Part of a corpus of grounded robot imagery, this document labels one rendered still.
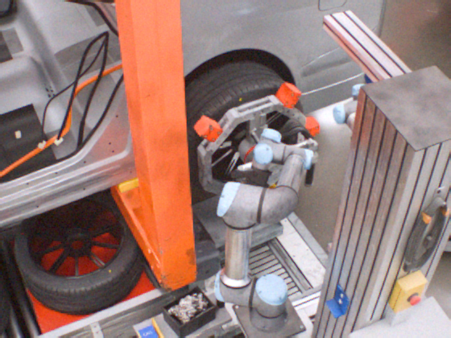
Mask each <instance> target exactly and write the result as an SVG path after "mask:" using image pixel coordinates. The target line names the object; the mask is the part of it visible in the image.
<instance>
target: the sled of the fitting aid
mask: <svg viewBox="0 0 451 338"><path fill-rule="evenodd" d="M192 218H193V220H194V221H195V223H196V224H197V227H198V229H199V230H200V231H201V233H200V235H201V237H202V238H203V240H204V239H207V240H208V239H209V238H208V237H207V236H206V234H205V232H204V230H203V229H202V227H201V226H200V224H199V222H198V221H197V219H196V217H195V216H194V215H193V214H192ZM282 234H283V224H282V223H281V221H279V222H276V223H274V224H272V225H268V227H266V228H263V229H260V230H258V231H256V232H254V233H252V236H251V246H250V247H254V246H256V245H259V244H261V243H263V242H265V241H268V240H270V239H273V238H275V237H278V236H280V235H282ZM217 249H218V250H219V253H220V259H221V261H222V260H224V259H225V251H226V244H224V245H221V246H218V247H217Z"/></svg>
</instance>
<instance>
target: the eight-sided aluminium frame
mask: <svg viewBox="0 0 451 338"><path fill-rule="evenodd" d="M273 111H278V112H280V113H282V114H283V115H285V116H287V117H289V118H295V119H298V120H299V121H300V122H301V124H302V125H303V126H304V127H305V126H306V123H307V122H306V117H305V116H304V115H303V114H302V113H301V112H300V110H298V109H297V108H294V107H293V108H292V109H289V108H287V107H284V106H283V103H282V102H281V101H280V99H279V98H278V97H277V96H273V95H270V96H267V97H264V98H262V99H259V100H257V101H253V102H251V103H247V104H245V105H240V106H239V107H236V108H235V107H233V108H232V109H230V110H228V111H227V112H226V114H224V117H223V118H222V119H221V120H220V121H219V122H218V125H219V126H220V127H221V128H222V129H223V132H222V133H221V135H220V137H219V138H218V139H217V140H216V142H210V141H208V140H206V139H205V140H204V141H203V142H201V144H200V145H199V146H198V147H197V153H198V167H199V177H198V178H199V182H200V183H201V185H202V187H203V188H204V190H205V191H207V192H212V193H215V194H218V195H220V196H221V194H222V191H223V188H224V186H225V183H223V182H221V181H218V180H215V179H213V173H211V155H213V154H214V153H215V150H216V149H217V148H218V147H219V146H220V145H221V144H222V143H223V141H224V140H225V139H226V138H227V136H228V134H230V133H231V132H232V131H233V129H234V128H235V127H236V126H237V124H239V123H241V122H244V121H248V120H250V119H251V118H254V117H259V116H261V115H263V114H266V113H271V112H273ZM303 141H304V136H303V135H302V134H301V133H298V134H296V135H293V136H291V143H290V145H295V144H297V143H300V142H303Z"/></svg>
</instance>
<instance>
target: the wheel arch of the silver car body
mask: <svg viewBox="0 0 451 338"><path fill-rule="evenodd" d="M236 60H254V61H258V62H262V63H264V64H266V65H268V66H269V67H271V68H272V69H273V70H274V71H275V72H276V73H277V74H278V75H279V76H280V77H281V78H282V79H283V80H285V81H286V82H288V83H290V84H291V85H294V86H295V87H296V88H297V89H298V84H297V80H296V76H295V74H294V72H293V71H292V70H291V68H290V67H289V65H288V64H287V63H286V62H285V61H284V60H283V59H282V58H281V57H280V56H278V55H276V54H275V53H273V52H270V51H268V50H266V49H263V48H260V47H240V48H235V49H231V50H229V51H225V52H221V53H219V54H216V55H215V56H212V57H210V58H208V59H207V60H205V61H204V62H202V63H201V64H199V65H197V66H196V67H195V68H193V69H192V70H191V71H192V72H195V73H196V78H197V77H198V76H201V74H203V73H205V72H207V71H208V70H210V69H211V68H214V67H216V66H218V65H220V64H224V63H227V62H231V61H236ZM191 71H189V72H188V73H187V74H186V75H185V76H184V78H185V77H186V76H187V75H188V74H189V73H190V72H191ZM298 90H299V89H298Z"/></svg>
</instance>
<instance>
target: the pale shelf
mask: <svg viewBox="0 0 451 338"><path fill-rule="evenodd" d="M207 296H208V298H209V299H210V300H211V301H212V302H213V304H214V305H215V306H216V304H217V298H216V296H215V292H213V293H211V294H209V295H207ZM215 316H216V319H214V320H213V321H211V322H209V323H208V324H205V325H204V326H202V327H201V328H199V329H197V330H196V331H195V332H193V333H192V334H189V335H187V336H186V337H185V338H194V337H196V336H200V335H202V334H204V333H206V332H209V331H211V330H213V329H214V328H217V327H221V326H223V325H226V324H228V323H230V322H232V321H233V317H232V315H231V314H230V313H229V312H228V310H227V309H226V308H225V307H224V308H222V309H221V310H218V308H217V306H216V307H215ZM152 319H154V320H155V322H156V324H157V326H158V328H159V330H160V331H161V332H162V334H163V336H164V338H179V337H178V336H177V335H176V334H175V333H174V331H173V330H172V329H171V328H170V327H169V326H168V325H167V323H166V322H165V321H164V319H163V314H161V315H158V316H156V317H154V318H152ZM150 325H151V326H153V324H152V322H151V318H150V319H148V320H145V321H143V322H142V323H140V324H136V325H134V326H133V329H134V332H135V334H136V336H137V337H138V338H139V336H138V333H137V332H138V331H139V330H140V329H142V328H147V327H149V326H150ZM153 328H155V327H154V326H153ZM155 330H156V329H155ZM156 332H157V330H156ZM157 334H158V335H159V333H158V332H157ZM159 338H161V337H160V335H159Z"/></svg>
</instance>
